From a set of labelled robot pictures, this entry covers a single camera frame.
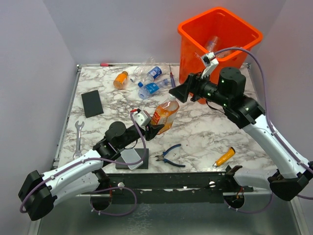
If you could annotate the large crushed orange bottle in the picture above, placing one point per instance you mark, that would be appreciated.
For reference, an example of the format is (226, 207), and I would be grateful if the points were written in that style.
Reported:
(165, 113)

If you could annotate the clear crushed bottle back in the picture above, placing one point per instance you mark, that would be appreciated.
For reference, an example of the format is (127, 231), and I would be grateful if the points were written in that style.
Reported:
(145, 67)

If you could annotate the blue handle pliers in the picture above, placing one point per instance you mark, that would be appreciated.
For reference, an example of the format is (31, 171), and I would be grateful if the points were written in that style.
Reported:
(165, 157)

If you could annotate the tall orange label bottle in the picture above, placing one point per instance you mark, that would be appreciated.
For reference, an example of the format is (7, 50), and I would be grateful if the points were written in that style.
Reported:
(224, 54)

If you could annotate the silver wrench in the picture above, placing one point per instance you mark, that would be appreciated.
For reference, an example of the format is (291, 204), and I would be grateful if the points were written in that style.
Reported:
(77, 152)

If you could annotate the clear plastic cup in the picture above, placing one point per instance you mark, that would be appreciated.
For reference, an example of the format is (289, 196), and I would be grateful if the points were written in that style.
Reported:
(213, 43)

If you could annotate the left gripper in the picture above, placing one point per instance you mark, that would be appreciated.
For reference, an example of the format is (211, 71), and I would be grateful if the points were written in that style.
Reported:
(152, 130)

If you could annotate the small orange juice bottle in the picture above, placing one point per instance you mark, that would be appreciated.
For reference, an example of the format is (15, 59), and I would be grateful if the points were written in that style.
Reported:
(121, 80)

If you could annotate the orange plastic bin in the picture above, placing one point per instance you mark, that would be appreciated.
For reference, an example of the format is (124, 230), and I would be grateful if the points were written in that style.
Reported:
(197, 31)

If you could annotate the black foam pad upper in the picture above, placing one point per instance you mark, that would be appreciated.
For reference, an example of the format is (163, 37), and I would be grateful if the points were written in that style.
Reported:
(92, 104)

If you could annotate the blue label water bottle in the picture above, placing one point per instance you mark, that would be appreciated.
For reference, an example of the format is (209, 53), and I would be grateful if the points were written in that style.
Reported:
(150, 89)

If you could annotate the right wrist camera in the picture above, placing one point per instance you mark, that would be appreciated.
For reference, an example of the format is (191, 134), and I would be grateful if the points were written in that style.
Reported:
(210, 62)

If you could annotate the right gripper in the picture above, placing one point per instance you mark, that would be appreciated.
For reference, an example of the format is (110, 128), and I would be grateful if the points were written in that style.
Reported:
(181, 92)

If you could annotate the white rounded box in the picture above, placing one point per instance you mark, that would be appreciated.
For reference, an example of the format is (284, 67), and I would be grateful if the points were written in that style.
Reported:
(131, 158)

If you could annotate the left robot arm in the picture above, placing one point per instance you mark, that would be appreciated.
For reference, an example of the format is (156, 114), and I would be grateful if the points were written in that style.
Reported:
(40, 193)

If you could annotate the red pen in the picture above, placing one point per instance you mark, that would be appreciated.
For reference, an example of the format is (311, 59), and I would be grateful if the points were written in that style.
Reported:
(106, 65)

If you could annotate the blue label bottle top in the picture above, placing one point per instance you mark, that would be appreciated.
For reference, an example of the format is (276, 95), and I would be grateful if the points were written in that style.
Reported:
(153, 74)

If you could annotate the red screwdriver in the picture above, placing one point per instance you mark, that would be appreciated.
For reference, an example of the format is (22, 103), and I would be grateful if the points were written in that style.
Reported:
(172, 78)

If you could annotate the yellow handle utility knife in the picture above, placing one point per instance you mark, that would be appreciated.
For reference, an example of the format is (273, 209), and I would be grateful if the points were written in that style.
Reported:
(225, 157)

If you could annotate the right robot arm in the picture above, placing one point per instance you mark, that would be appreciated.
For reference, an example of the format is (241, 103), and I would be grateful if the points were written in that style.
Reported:
(292, 174)

